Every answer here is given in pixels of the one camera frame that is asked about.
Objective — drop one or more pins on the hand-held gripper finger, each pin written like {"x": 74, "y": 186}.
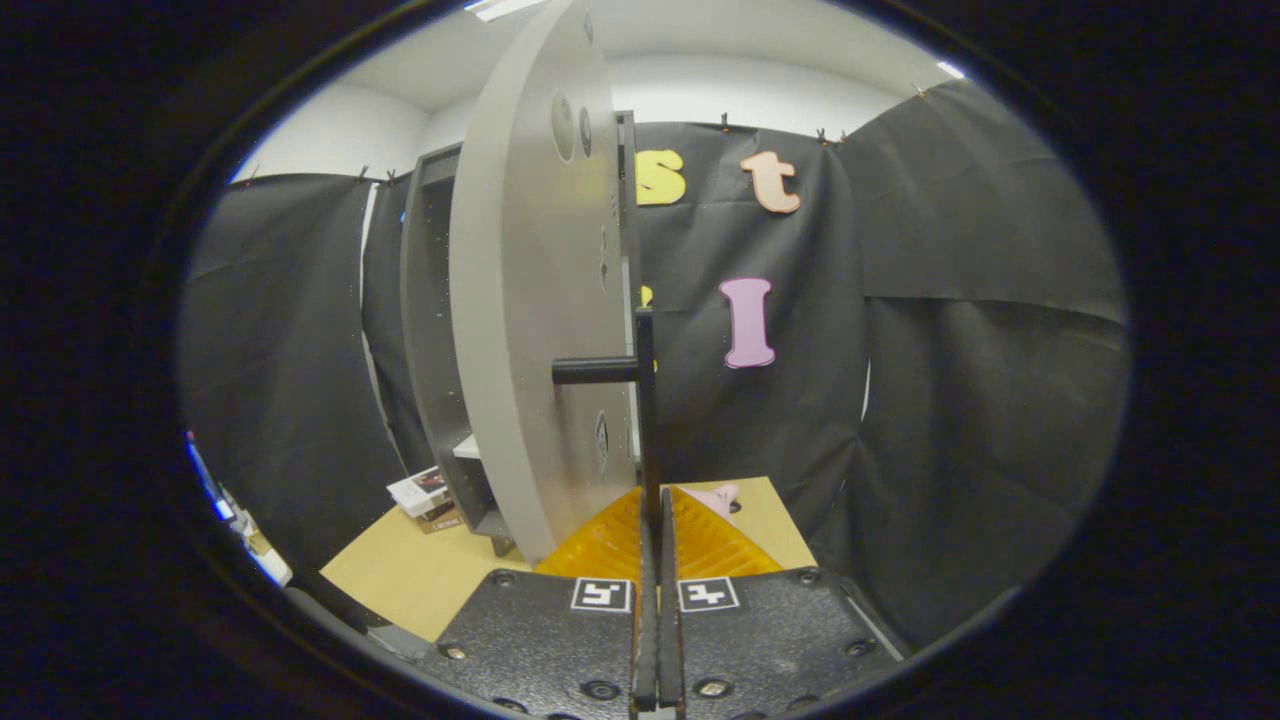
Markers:
{"x": 647, "y": 620}
{"x": 671, "y": 620}

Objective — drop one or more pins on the light grey shoe cabinet door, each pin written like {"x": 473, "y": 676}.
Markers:
{"x": 530, "y": 300}

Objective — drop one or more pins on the grey shoe cabinet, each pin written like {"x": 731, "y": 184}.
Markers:
{"x": 430, "y": 330}

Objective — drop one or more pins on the pink and green plush toy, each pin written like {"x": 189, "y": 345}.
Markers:
{"x": 718, "y": 497}

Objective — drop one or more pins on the brown book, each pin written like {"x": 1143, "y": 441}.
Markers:
{"x": 440, "y": 518}

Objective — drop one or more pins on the white book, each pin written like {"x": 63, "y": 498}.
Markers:
{"x": 420, "y": 488}

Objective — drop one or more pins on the black backdrop cloth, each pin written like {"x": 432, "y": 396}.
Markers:
{"x": 950, "y": 400}

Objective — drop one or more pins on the cluttered white desk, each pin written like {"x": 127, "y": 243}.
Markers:
{"x": 260, "y": 550}

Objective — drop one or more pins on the computer monitor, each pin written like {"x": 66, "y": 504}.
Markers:
{"x": 208, "y": 480}

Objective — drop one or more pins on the long ceiling light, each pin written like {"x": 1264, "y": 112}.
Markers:
{"x": 500, "y": 8}
{"x": 950, "y": 70}

